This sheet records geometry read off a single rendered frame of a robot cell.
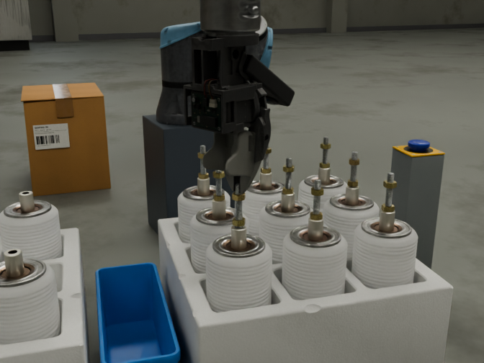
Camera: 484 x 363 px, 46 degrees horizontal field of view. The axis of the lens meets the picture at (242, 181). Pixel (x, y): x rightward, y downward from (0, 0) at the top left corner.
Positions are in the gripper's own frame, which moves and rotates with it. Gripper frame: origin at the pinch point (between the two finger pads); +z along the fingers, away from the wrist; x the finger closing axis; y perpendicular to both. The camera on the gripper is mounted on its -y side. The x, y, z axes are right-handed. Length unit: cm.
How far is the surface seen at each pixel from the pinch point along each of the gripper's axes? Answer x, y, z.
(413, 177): 6.6, -40.0, 7.5
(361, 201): 3.5, -27.1, 9.5
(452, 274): 9, -60, 35
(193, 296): -3.6, 6.4, 16.7
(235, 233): 0.4, 1.7, 7.2
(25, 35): -568, -263, 19
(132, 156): -123, -72, 35
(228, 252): 0.7, 3.5, 9.4
